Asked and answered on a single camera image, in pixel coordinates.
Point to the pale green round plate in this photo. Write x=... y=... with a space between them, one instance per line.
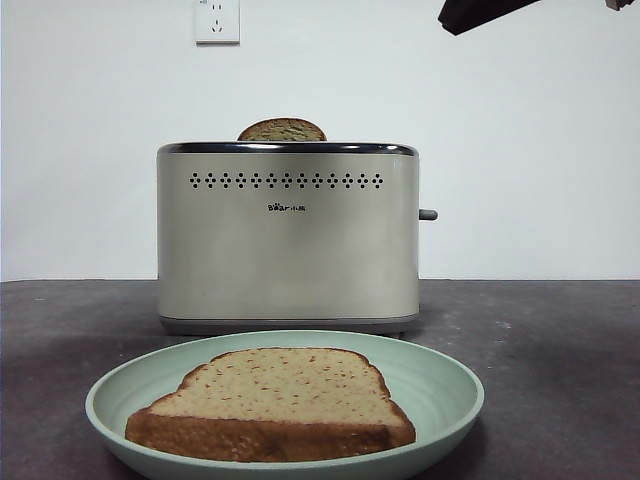
x=440 y=395

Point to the large toasted bread slice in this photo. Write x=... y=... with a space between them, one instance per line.
x=280 y=395

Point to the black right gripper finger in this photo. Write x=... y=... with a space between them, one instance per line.
x=475 y=12

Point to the small dark bread slice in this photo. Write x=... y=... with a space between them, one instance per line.
x=281 y=131

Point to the white wall socket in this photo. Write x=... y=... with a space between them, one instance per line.
x=217 y=22

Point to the cream two-slot toaster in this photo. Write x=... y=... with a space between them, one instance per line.
x=285 y=260

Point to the grey toaster lever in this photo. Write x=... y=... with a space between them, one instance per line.
x=429 y=215

